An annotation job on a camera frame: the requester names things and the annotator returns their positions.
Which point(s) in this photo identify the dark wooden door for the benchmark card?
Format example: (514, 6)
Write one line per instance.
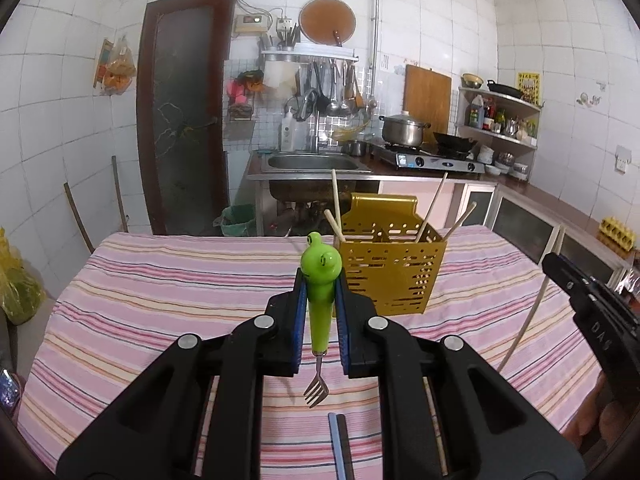
(180, 122)

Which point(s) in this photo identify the wooden chopstick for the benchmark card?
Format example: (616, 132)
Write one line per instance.
(334, 227)

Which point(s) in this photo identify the pink striped tablecloth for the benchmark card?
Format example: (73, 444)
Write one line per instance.
(138, 293)

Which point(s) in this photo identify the chopstick in holder right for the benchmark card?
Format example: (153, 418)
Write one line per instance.
(430, 208)

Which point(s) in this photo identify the green bucket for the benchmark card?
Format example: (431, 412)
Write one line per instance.
(237, 221)

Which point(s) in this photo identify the rectangular wooden cutting board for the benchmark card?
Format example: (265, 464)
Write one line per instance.
(427, 97)

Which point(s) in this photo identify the gas stove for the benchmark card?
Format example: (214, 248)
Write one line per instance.
(409, 158)

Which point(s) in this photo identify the person's right hand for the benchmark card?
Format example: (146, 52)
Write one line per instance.
(611, 419)

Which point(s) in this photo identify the hanging utensil rack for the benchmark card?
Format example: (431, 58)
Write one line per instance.
(319, 75)

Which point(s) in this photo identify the yellow egg tray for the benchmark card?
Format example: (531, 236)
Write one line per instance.
(618, 232)

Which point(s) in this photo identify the corner kitchen shelf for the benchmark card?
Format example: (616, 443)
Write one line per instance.
(502, 120)

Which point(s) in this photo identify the gold perforated utensil holder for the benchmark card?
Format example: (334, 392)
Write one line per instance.
(389, 254)

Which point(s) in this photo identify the dark blade knife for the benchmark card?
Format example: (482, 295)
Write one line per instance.
(340, 447)

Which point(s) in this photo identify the hanging snack bags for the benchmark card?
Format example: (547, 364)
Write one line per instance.
(115, 68)

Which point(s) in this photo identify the chopstick in holder left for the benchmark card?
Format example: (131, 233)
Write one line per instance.
(337, 207)

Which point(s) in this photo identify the round wooden board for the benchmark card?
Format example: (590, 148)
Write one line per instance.
(329, 22)

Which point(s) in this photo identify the long chopstick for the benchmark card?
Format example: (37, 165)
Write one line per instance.
(555, 249)

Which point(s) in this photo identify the chopstick in holder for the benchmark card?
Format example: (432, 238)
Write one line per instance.
(337, 207)
(430, 208)

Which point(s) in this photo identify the steel sink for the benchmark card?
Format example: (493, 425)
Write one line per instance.
(304, 177)

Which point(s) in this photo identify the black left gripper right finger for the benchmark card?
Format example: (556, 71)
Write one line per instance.
(445, 412)

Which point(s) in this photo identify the green frog handle fork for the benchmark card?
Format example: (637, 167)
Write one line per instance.
(321, 265)

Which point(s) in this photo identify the steel cooking pot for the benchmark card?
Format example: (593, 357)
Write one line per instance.
(403, 130)

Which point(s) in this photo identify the black wok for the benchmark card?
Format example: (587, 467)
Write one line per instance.
(453, 146)

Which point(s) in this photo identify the yellow plastic bag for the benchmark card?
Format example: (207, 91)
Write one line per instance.
(21, 294)

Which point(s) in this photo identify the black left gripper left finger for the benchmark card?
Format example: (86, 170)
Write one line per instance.
(196, 410)

